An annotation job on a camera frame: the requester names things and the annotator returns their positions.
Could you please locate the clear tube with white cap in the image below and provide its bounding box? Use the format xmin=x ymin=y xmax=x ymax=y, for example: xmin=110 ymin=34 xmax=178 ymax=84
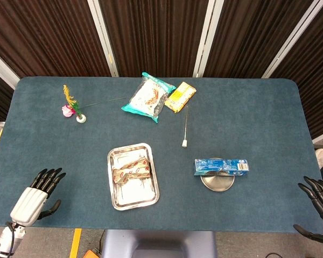
xmin=181 ymin=104 xmax=189 ymax=148

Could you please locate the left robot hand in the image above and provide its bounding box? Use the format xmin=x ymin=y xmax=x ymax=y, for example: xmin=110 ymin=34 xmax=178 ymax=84
xmin=10 ymin=168 xmax=67 ymax=227

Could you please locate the thin dark wire rod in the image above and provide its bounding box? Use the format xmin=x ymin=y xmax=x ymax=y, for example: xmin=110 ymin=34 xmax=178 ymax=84
xmin=79 ymin=97 xmax=129 ymax=110

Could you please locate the white shoe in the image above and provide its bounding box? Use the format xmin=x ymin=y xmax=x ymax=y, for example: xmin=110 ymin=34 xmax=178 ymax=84
xmin=314 ymin=148 xmax=323 ymax=168

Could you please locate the blue snack packet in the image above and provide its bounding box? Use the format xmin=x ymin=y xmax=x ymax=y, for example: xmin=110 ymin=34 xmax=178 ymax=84
xmin=193 ymin=158 xmax=250 ymax=177

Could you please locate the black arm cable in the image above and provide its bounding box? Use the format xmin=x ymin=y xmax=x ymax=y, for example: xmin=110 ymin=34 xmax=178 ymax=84
xmin=5 ymin=221 xmax=18 ymax=256

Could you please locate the brown ribbed partition panel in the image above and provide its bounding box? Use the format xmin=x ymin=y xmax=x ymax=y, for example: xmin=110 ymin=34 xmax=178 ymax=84
xmin=0 ymin=0 xmax=113 ymax=78
xmin=204 ymin=0 xmax=315 ymax=78
xmin=270 ymin=0 xmax=323 ymax=139
xmin=98 ymin=0 xmax=209 ymax=78

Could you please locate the feather shuttlecock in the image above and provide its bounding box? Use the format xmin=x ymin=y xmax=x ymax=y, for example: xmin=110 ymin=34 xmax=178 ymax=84
xmin=61 ymin=84 xmax=88 ymax=124

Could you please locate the teal noodle package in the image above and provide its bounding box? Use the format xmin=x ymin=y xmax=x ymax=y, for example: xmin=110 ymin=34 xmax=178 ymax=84
xmin=121 ymin=71 xmax=177 ymax=124

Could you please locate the yellow snack package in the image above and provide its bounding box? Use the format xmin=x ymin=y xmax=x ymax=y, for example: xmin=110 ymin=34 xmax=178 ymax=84
xmin=164 ymin=81 xmax=197 ymax=114

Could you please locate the orange object on floor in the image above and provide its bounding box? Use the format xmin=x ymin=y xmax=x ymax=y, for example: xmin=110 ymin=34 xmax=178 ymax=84
xmin=82 ymin=249 xmax=103 ymax=258

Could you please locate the white partition post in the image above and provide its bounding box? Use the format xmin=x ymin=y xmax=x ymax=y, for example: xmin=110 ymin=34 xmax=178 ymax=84
xmin=193 ymin=0 xmax=224 ymax=78
xmin=87 ymin=0 xmax=120 ymax=78
xmin=0 ymin=47 xmax=20 ymax=89
xmin=261 ymin=0 xmax=323 ymax=79

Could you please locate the rectangular steel tray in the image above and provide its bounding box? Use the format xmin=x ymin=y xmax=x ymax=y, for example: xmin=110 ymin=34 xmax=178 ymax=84
xmin=107 ymin=142 xmax=160 ymax=211

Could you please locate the red patterned snack wrapper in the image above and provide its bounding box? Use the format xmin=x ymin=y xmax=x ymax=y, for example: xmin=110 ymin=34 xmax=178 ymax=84
xmin=111 ymin=157 xmax=151 ymax=186

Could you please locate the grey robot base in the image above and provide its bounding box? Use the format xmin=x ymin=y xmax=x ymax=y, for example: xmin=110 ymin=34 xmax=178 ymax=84
xmin=101 ymin=230 xmax=217 ymax=258

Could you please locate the round steel plate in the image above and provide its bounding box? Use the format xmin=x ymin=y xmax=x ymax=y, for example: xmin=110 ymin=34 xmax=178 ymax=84
xmin=200 ymin=157 xmax=235 ymax=192

